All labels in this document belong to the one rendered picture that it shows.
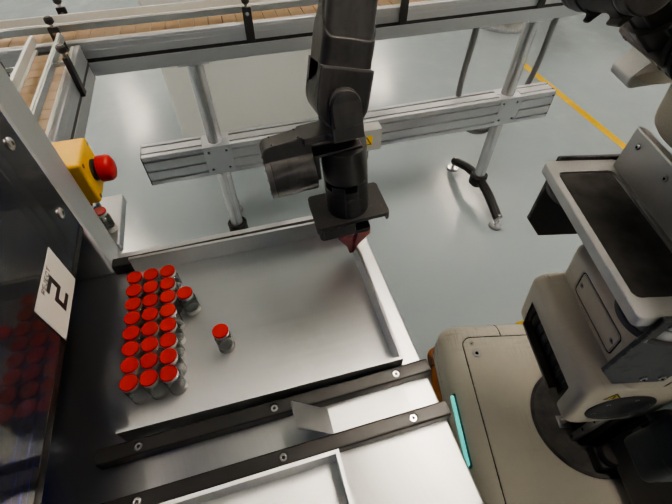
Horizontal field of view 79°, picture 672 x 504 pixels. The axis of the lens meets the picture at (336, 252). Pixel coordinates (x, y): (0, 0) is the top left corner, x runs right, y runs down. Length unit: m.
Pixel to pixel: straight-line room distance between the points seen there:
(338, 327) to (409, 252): 1.28
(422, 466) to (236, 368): 0.26
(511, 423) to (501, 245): 0.95
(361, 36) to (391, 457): 0.46
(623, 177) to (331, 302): 0.42
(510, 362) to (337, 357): 0.83
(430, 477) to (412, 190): 1.73
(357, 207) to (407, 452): 0.30
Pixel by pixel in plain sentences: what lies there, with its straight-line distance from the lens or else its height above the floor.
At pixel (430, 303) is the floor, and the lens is 1.69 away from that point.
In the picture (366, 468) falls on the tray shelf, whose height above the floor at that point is 0.88.
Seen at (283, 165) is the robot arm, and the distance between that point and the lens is 0.48.
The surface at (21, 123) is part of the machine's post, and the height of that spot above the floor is 1.14.
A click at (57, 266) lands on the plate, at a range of 0.55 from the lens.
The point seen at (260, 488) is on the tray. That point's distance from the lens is 0.52.
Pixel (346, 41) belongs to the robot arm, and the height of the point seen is 1.21.
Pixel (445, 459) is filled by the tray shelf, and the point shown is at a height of 0.88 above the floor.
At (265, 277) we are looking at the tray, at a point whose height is 0.88.
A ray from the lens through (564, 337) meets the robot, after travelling 0.77.
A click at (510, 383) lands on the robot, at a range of 1.29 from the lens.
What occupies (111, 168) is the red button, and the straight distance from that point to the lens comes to 0.71.
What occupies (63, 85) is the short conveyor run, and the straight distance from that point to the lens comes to 1.15.
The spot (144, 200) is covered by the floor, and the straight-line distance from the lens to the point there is 2.25.
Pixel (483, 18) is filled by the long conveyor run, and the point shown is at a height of 0.87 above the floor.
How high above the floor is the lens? 1.39
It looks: 50 degrees down
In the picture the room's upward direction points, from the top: straight up
